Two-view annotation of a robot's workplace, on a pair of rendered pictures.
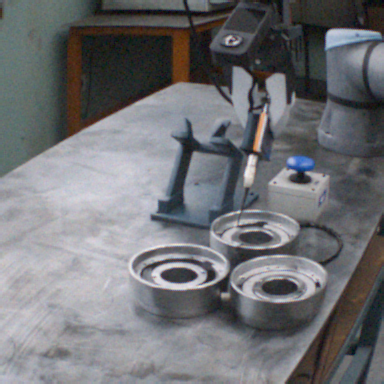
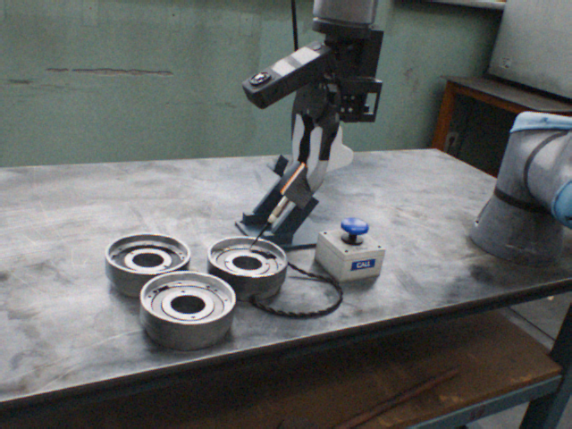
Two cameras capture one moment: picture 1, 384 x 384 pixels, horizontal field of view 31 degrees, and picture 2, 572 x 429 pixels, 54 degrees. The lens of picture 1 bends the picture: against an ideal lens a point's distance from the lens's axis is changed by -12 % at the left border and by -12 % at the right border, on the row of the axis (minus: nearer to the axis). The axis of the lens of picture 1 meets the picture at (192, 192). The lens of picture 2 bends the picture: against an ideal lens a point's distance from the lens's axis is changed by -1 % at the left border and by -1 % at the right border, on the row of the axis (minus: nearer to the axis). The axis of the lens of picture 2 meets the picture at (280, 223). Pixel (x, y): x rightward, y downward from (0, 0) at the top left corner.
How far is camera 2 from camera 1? 0.54 m
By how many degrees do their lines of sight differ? 31
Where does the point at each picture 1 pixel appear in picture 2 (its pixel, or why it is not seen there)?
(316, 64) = not seen: outside the picture
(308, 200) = (339, 258)
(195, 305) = (124, 285)
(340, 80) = (505, 171)
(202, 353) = (79, 323)
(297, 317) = (163, 337)
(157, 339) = (77, 298)
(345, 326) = (402, 416)
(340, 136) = (483, 229)
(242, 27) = (282, 68)
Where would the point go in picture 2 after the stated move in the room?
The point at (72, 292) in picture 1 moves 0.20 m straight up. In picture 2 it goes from (91, 244) to (88, 104)
